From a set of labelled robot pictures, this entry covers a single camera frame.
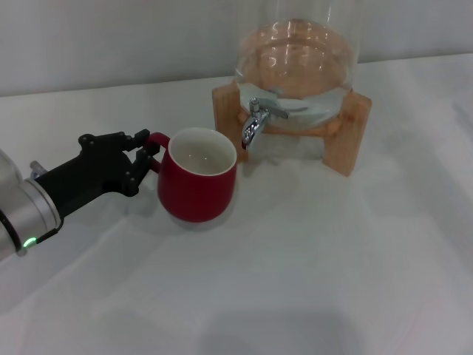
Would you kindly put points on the chrome dispenser faucet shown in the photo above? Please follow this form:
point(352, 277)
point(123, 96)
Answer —
point(253, 127)

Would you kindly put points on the white tablecloth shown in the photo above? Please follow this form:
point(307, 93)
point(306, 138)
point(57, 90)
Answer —
point(295, 259)

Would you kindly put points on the light wooden dispenser stand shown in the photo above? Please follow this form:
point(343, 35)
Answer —
point(225, 111)

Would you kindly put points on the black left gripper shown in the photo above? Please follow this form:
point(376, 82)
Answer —
point(96, 166)

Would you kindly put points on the clear glass dispenser jar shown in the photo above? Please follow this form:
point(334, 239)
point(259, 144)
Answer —
point(295, 55)

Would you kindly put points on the red ceramic cup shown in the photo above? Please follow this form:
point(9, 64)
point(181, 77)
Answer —
point(196, 192)

